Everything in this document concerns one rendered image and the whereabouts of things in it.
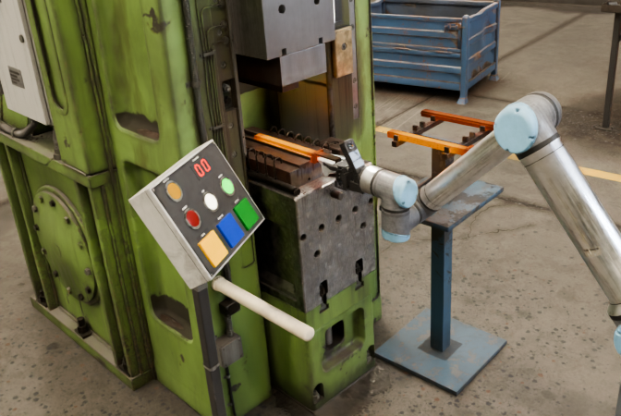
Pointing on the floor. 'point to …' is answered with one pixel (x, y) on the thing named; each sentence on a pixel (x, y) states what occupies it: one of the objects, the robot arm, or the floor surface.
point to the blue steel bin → (435, 42)
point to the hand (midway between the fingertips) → (322, 156)
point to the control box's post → (209, 348)
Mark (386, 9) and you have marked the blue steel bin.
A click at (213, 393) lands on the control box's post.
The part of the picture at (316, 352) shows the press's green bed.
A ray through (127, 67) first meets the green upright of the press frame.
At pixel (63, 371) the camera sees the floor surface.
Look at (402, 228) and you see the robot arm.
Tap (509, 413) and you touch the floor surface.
